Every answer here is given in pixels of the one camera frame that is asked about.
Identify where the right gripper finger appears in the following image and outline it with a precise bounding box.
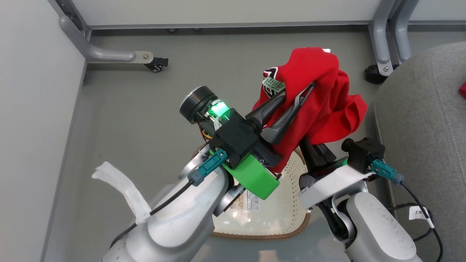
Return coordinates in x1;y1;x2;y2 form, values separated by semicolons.
301;139;322;168
316;143;337;163

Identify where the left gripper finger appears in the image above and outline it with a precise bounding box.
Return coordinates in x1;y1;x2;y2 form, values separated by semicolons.
245;91;288;128
260;82;316;146

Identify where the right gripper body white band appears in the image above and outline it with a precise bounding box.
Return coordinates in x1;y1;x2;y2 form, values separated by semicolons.
299;156;376;210

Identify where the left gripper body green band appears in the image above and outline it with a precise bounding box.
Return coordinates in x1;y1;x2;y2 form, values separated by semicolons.
179;85;285;201

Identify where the red basketball jersey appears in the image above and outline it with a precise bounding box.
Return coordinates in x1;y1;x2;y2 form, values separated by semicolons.
252;47;368;174

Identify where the printed basket label sticker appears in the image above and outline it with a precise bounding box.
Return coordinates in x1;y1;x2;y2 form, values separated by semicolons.
232;188;262;213

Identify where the white plastic laundry basket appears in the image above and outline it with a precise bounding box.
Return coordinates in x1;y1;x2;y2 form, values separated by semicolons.
192;143;312;241

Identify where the black caster wheel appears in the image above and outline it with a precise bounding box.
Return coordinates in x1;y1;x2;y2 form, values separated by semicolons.
364;64;390;85
143;57;169;73

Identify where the grey fabric sofa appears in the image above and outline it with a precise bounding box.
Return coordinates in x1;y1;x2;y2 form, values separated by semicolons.
374;41;466;262

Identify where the white tape strip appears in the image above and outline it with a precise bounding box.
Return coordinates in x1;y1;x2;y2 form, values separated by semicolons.
92;162;152;225

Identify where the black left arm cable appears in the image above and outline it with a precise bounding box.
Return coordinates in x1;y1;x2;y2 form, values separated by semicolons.
109;148;228;250

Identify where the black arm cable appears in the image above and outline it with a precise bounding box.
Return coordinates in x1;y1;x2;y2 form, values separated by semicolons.
109;148;228;250
371;159;444;262

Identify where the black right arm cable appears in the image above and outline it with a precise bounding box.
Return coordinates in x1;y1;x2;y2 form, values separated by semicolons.
371;159;444;262

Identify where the white cable label tag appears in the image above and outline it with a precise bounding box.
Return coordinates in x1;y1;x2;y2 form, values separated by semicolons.
408;205;433;221

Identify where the grey metal frame rail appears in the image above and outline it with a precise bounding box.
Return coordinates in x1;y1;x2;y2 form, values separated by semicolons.
87;20;374;31

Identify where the grey metal frame leg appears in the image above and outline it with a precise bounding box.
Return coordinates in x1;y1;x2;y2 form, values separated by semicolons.
368;0;400;77
47;0;154;65
391;0;420;63

